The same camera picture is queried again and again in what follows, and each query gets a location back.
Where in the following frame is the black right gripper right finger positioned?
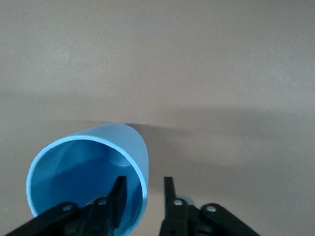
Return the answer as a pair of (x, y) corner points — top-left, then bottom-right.
(158, 176), (261, 236)

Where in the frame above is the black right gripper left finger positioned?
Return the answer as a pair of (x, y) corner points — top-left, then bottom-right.
(4, 176), (128, 236)

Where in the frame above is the blue cup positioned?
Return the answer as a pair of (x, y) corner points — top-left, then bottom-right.
(25, 123), (150, 236)

